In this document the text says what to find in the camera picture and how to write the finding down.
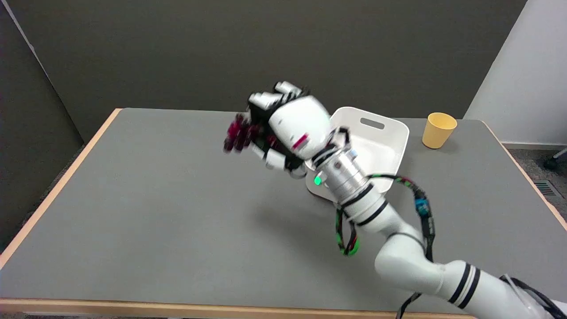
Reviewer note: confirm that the floor vent grille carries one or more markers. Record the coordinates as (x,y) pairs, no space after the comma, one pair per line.
(547,189)

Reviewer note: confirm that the black chair caster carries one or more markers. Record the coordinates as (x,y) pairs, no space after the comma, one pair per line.
(553,161)

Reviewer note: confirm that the yellow plastic cup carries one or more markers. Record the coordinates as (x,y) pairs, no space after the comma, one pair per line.
(437,130)

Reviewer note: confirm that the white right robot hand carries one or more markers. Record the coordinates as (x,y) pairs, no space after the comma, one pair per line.
(297,125)

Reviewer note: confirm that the purple grape bunch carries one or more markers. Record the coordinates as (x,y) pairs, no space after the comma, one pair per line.
(239,132)

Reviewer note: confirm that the white plastic box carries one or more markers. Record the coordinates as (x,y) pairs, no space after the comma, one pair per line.
(379,146)

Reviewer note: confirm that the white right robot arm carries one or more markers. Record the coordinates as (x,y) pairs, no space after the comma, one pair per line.
(398,252)

